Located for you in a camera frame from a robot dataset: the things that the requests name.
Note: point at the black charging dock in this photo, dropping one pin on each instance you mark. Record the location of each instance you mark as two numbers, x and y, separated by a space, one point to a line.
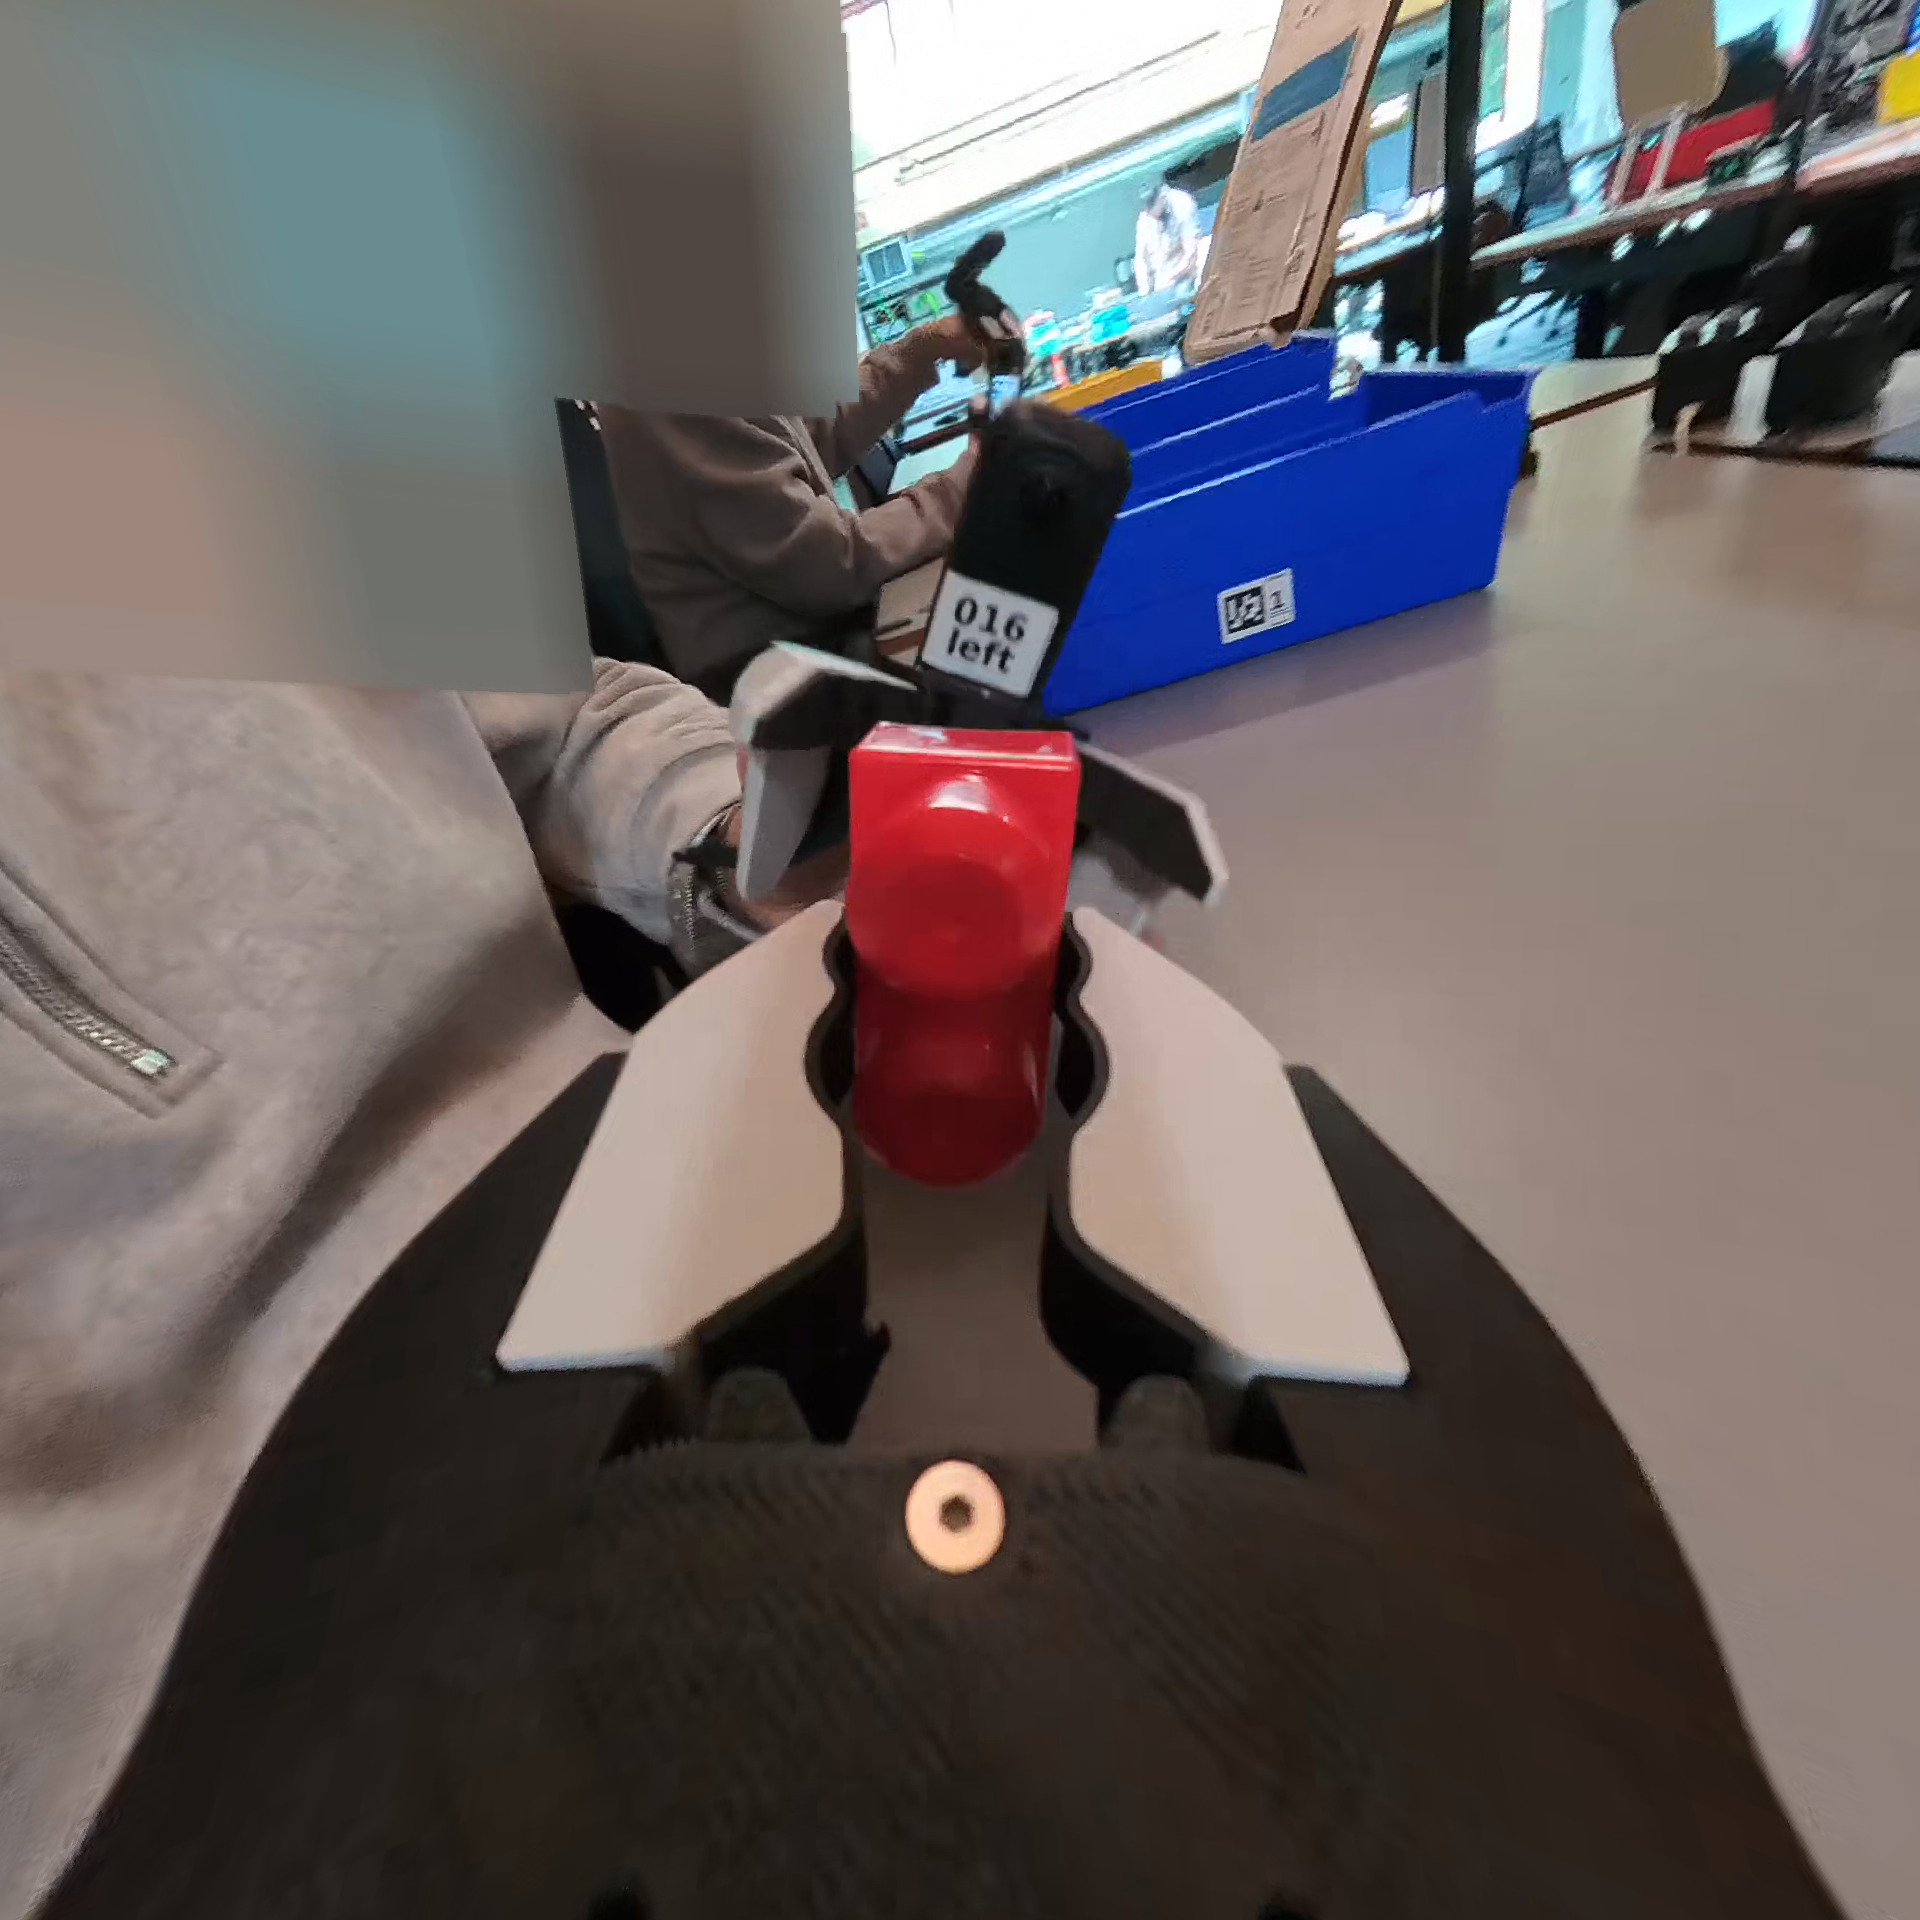
1843 367
1700 376

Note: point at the person's left forearm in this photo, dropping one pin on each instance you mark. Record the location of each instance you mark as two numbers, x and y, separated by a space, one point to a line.
617 778

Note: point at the red toy block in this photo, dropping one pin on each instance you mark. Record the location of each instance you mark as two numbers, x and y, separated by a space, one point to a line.
958 928

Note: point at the black fabric chair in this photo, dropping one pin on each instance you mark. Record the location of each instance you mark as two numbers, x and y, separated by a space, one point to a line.
608 603

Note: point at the red storage bin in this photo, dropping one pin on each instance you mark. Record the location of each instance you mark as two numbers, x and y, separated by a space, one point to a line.
1695 157

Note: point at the brown cardboard sheet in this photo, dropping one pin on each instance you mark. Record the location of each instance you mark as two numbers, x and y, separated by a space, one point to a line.
1291 179

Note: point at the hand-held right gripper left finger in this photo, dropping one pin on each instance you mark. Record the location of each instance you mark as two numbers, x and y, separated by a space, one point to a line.
705 1169

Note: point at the blue storage bin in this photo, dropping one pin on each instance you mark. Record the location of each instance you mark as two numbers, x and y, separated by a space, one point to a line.
1350 508

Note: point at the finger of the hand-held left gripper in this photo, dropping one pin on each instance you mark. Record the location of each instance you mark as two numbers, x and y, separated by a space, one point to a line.
1155 848
778 794

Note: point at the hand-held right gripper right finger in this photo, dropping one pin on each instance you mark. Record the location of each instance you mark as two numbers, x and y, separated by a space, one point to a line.
1213 1187

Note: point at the black and beige panel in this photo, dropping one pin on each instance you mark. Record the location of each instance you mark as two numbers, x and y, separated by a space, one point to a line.
1664 57

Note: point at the black pole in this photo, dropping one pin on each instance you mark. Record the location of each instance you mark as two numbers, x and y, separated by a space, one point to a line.
1460 179

